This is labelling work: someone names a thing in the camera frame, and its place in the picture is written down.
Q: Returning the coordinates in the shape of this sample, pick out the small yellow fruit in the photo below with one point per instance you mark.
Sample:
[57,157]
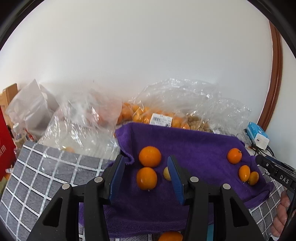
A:
[166,174]

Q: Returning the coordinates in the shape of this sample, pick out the white blue charger box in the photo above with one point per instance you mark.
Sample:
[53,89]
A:
[257,135]

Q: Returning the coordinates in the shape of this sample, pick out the white plastic bag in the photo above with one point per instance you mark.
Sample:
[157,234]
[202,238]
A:
[32,108]

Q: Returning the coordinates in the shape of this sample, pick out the round orange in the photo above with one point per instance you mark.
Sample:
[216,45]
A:
[234,156]

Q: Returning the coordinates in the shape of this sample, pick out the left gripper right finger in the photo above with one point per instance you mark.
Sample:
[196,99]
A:
[232,220]

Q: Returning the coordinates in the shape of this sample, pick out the orange mandarin front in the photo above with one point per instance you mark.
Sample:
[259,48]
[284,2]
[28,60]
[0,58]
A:
[146,178]

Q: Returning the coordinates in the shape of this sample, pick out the brown cardboard box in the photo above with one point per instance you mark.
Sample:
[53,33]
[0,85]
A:
[7,95]

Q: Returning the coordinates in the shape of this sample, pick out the person right hand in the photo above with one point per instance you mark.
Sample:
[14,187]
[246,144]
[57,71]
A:
[281,215]

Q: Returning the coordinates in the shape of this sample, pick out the red paper shopping bag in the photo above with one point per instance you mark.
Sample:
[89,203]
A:
[7,146]

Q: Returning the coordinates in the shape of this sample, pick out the clear plastic bag of oranges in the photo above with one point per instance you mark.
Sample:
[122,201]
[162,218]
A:
[189,105]

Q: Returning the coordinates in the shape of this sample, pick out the brown wooden door frame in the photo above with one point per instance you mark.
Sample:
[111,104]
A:
[275,78]

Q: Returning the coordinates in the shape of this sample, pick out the checkered grey tablecloth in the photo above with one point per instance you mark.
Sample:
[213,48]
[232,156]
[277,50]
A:
[40,171]

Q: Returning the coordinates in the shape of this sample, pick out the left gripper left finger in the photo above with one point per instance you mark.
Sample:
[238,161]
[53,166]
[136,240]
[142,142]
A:
[59,220]

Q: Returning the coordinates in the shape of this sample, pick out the oval orange kumquat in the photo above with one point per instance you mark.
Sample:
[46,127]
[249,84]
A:
[244,173]

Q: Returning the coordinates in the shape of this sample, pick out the crumpled clear plastic bag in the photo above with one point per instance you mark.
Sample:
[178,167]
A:
[84,123]

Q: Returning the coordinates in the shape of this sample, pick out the small orange kumquat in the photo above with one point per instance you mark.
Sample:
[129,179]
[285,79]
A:
[253,178]

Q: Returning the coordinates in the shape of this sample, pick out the large orange mandarin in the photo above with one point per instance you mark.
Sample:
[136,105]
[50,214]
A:
[150,156]

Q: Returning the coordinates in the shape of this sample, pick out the small orange front left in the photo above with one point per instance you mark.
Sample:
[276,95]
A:
[171,236]

